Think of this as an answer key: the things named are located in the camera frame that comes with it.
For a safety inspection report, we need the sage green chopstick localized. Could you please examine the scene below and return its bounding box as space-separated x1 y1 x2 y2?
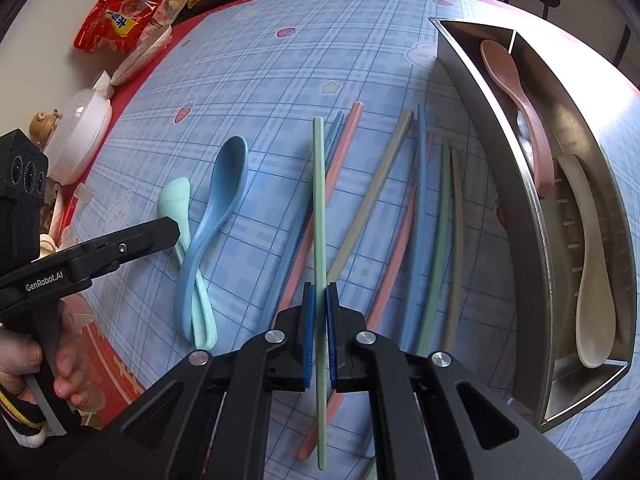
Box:
414 140 451 356

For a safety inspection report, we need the beige grey chopstick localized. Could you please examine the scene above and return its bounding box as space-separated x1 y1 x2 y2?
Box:
328 108 413 283

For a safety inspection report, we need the mint green plastic spoon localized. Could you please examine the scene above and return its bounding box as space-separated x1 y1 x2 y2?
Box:
156 177 218 351

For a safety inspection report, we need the blue plastic spoon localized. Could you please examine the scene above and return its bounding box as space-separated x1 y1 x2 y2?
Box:
174 136 248 350

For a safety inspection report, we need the light green chopstick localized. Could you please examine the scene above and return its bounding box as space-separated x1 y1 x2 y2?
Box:
312 116 328 470

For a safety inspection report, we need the person's left hand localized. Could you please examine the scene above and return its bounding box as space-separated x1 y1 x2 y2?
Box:
0 292 109 413

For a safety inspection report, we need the white lidded bowl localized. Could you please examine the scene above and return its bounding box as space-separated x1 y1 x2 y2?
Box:
43 89 112 185

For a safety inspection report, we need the small brown teapot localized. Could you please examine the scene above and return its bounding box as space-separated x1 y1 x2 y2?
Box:
28 110 62 148

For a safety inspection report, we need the blue plaid tablecloth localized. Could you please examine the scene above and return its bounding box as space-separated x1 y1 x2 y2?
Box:
71 0 639 479

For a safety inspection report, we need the clear snack packet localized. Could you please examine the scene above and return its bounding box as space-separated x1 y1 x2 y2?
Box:
111 0 188 87

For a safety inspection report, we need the red snack bag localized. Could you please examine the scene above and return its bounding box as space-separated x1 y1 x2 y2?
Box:
73 0 162 54

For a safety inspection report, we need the cream plastic spoon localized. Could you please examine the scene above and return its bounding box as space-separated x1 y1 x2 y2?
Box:
558 154 616 368

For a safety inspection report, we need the stainless steel utensil tray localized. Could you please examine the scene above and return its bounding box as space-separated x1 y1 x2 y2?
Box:
433 18 637 431

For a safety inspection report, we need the pink plastic spoon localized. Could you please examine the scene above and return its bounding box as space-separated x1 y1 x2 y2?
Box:
480 40 555 198

